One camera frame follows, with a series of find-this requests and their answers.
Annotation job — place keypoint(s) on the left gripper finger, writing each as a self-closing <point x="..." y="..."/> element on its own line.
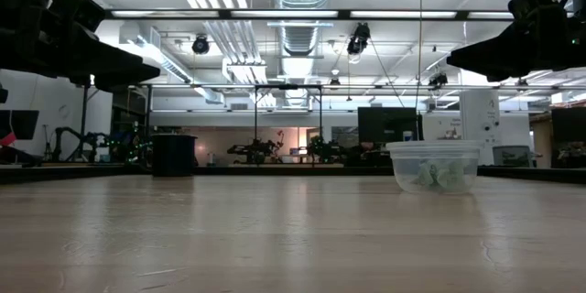
<point x="130" y="79"/>
<point x="100" y="57"/>

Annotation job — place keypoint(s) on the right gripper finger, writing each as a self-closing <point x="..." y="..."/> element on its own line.
<point x="476" y="66"/>
<point x="501" y="48"/>

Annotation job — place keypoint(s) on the background black robot arm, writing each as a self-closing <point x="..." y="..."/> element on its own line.
<point x="78" y="142"/>
<point x="254" y="150"/>
<point x="327" y="148"/>

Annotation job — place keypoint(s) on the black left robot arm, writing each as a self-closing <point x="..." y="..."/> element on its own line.
<point x="18" y="9"/>

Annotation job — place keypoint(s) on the black ceiling spotlight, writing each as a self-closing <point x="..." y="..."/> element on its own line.
<point x="437" y="80"/>
<point x="200" y="45"/>

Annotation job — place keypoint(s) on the black monitor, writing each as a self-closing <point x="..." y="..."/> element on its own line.
<point x="387" y="123"/>
<point x="23" y="123"/>
<point x="569" y="135"/>

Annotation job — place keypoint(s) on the clear plastic bowl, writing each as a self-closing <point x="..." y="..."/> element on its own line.
<point x="435" y="145"/>

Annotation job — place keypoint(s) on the white LED light strip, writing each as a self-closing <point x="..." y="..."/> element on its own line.
<point x="403" y="14"/>
<point x="284" y="13"/>

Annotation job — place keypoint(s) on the red object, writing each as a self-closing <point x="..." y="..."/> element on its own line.
<point x="7" y="139"/>

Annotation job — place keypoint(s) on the grey bin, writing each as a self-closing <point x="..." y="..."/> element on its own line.
<point x="513" y="155"/>

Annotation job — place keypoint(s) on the wooden cabinet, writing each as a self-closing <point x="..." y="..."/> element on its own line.
<point x="541" y="142"/>

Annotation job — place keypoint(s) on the small ceiling lamp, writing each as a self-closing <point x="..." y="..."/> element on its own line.
<point x="334" y="81"/>

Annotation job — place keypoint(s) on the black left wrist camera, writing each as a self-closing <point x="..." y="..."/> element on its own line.
<point x="78" y="9"/>

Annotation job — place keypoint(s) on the black shelving frame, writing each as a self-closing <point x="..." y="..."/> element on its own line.
<point x="84" y="114"/>

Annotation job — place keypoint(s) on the black overhead camera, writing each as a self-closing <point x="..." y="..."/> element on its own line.
<point x="359" y="39"/>

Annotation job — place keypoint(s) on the background black station frame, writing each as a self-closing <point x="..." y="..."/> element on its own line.
<point x="288" y="86"/>

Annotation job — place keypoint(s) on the black aluminium station frame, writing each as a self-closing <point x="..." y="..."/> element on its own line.
<point x="311" y="170"/>

